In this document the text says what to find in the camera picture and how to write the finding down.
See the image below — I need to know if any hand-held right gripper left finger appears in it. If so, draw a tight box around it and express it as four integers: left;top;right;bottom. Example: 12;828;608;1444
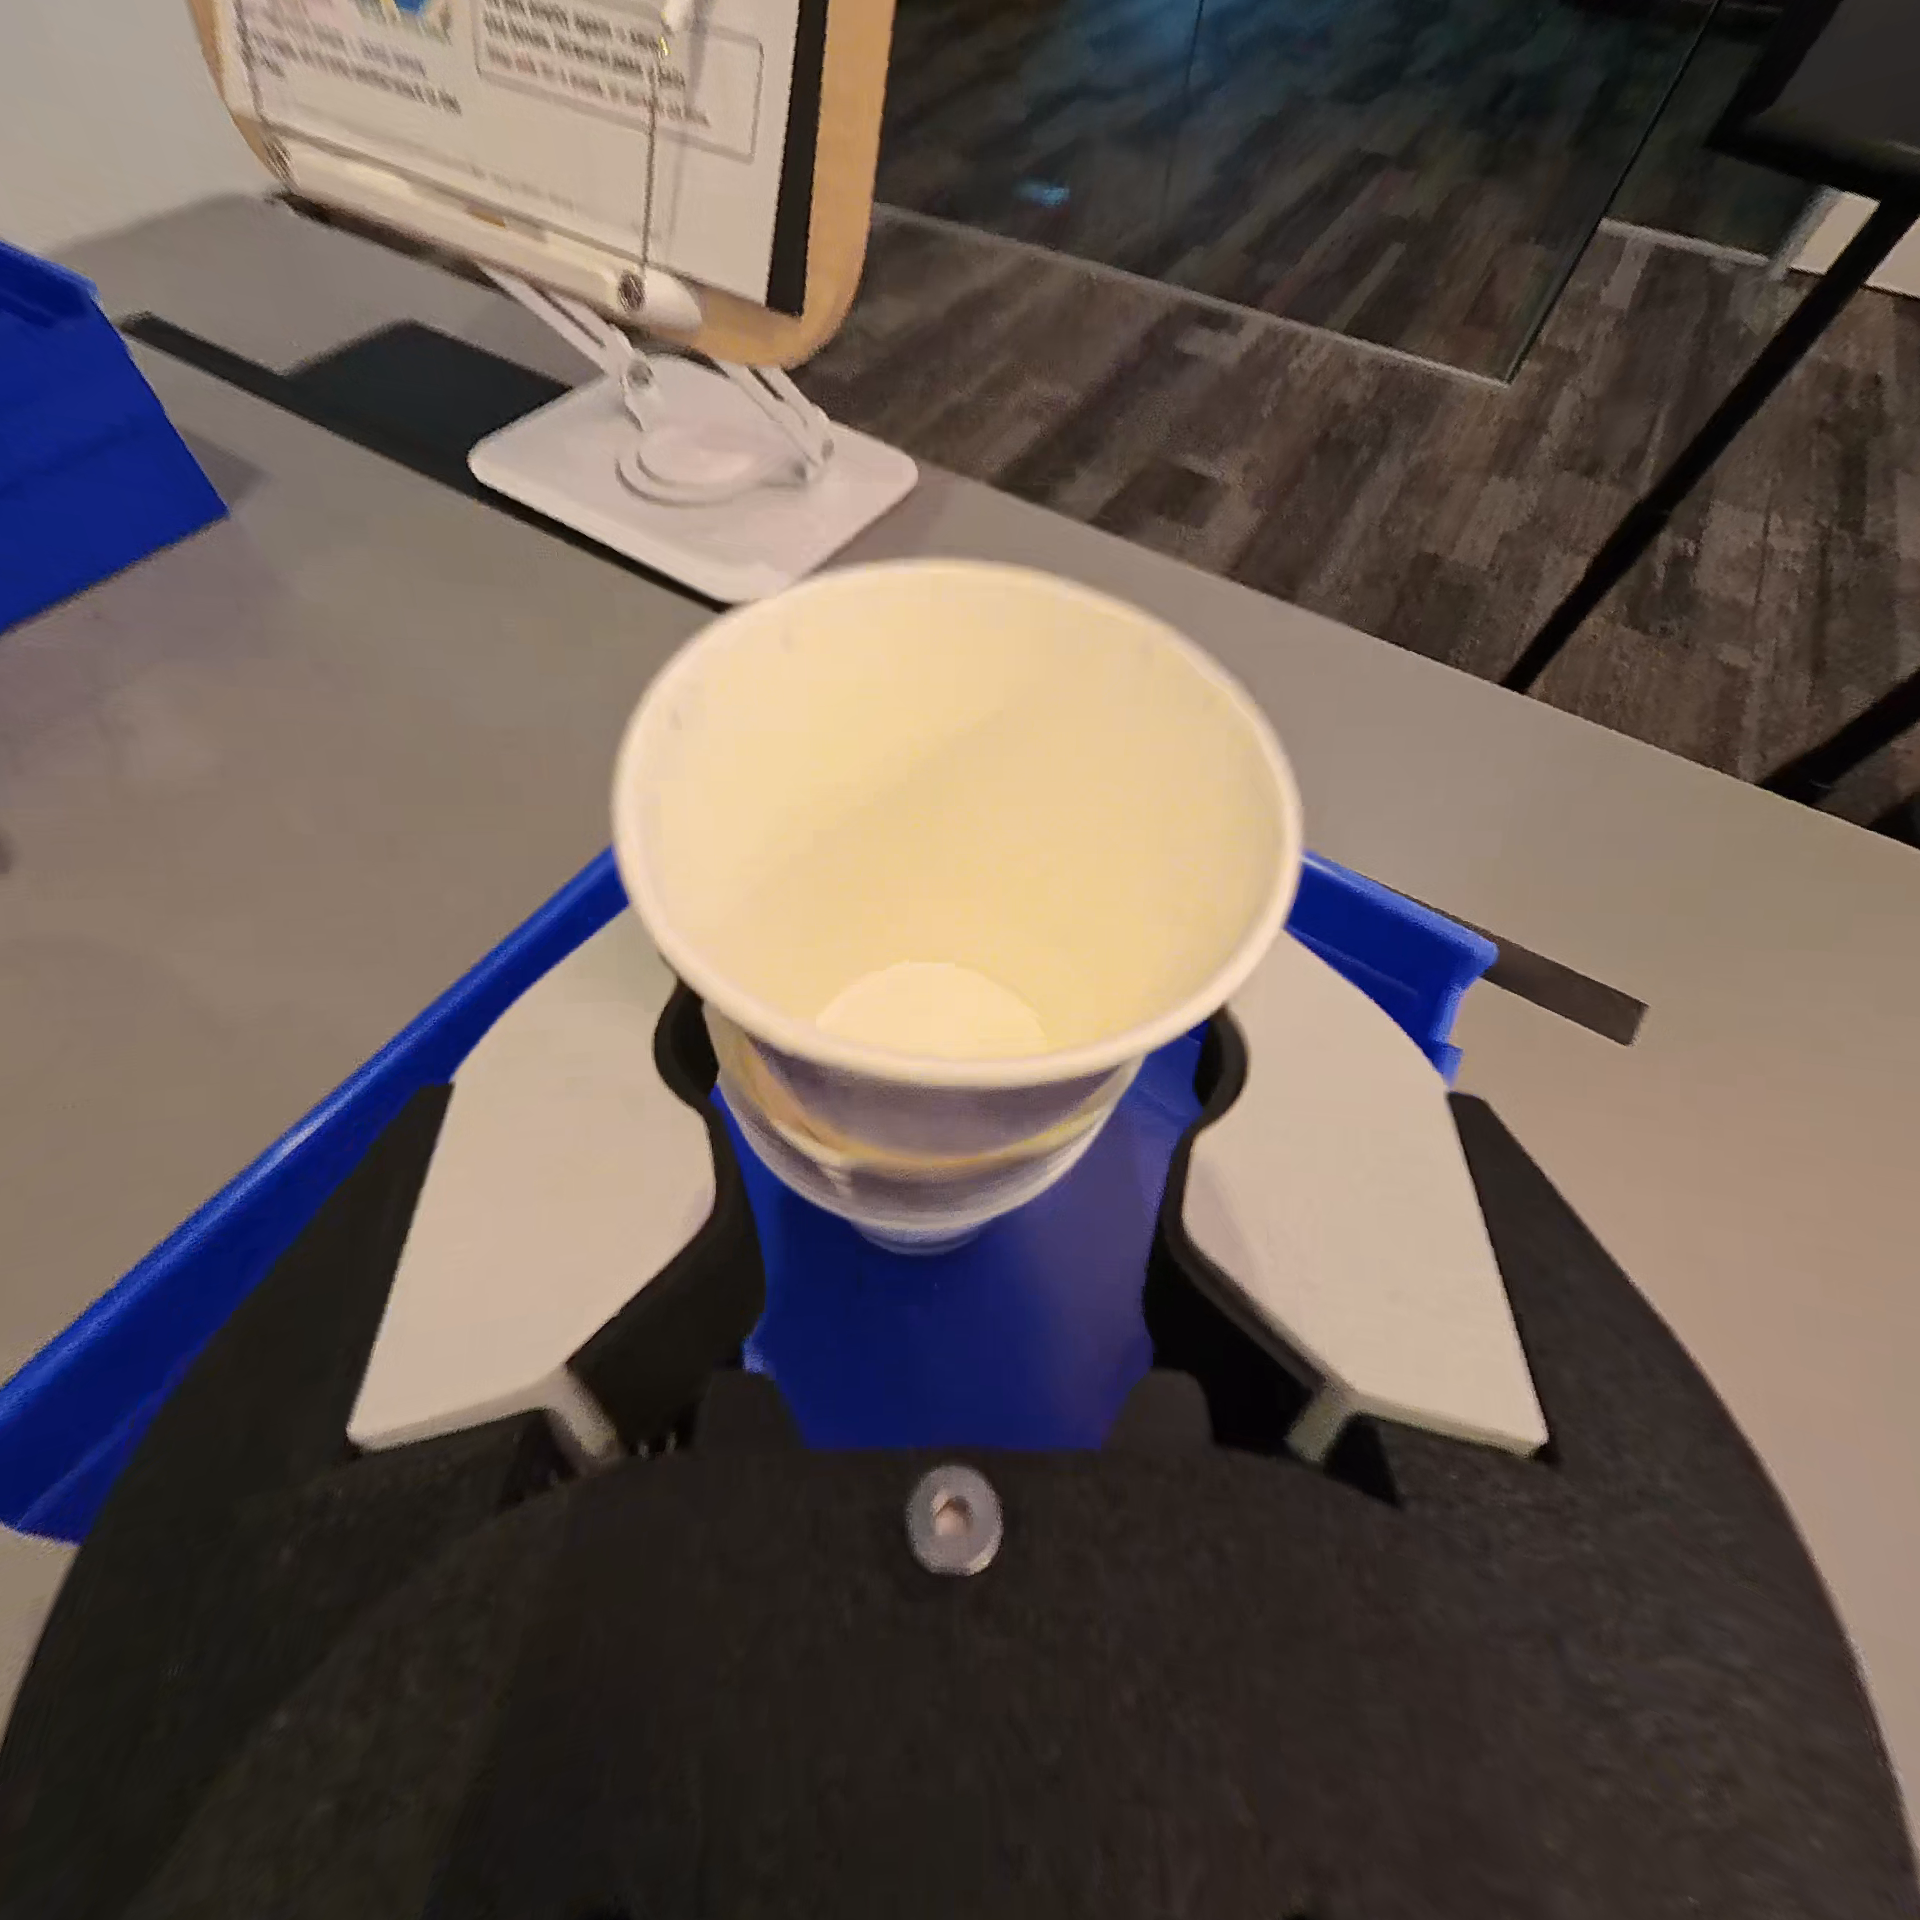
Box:
345;918;768;1464

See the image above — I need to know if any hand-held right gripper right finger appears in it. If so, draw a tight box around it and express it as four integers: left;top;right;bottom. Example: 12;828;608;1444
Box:
1149;999;1553;1466

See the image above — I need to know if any blue plastic bin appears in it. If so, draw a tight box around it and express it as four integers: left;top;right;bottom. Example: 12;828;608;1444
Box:
0;241;233;636
0;851;1501;1547

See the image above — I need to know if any black flat mat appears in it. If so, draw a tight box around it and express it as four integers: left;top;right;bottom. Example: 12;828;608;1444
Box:
122;302;730;608

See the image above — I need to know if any instruction sheet on wooden stand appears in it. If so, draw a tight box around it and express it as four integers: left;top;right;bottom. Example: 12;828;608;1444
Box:
187;0;898;370

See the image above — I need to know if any printed instruction sign board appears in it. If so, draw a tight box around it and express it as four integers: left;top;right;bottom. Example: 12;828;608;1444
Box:
196;0;811;310

